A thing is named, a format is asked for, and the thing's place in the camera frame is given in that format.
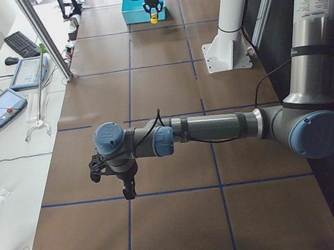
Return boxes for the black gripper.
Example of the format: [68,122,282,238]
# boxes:
[116,165,138,200]
[142,0,164,17]

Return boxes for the aluminium frame post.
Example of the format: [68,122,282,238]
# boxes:
[15,0,73,82]

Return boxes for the green handled reacher grabber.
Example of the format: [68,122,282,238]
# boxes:
[25,43,51,142]

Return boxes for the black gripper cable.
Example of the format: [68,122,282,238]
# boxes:
[83,59,304,170]

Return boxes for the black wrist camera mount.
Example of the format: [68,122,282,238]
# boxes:
[89,154,114,183]

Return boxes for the light blue plastic bin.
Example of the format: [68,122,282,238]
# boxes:
[121,0,151,24]

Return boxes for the white foam block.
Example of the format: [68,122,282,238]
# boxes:
[25,92,47,123]

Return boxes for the near teach pendant tablet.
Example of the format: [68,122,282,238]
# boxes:
[0,89,27,128]

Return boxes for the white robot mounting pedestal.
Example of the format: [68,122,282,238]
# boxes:
[201,0,252,74]

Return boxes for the far teach pendant tablet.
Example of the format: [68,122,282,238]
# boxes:
[9,56,41,91]

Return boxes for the blue tape grid lines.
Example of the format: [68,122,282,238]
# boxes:
[6,0,328,250]

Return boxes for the black computer mouse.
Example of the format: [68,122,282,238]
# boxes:
[4,56,19,66]

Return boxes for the black computer keyboard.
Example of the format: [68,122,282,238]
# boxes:
[4,31,40,58]

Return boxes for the yellow beetle toy car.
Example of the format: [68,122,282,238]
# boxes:
[150,13,159,24]

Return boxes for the teach pendant tablet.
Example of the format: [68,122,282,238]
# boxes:
[9,56,41,91]
[0,89,27,128]

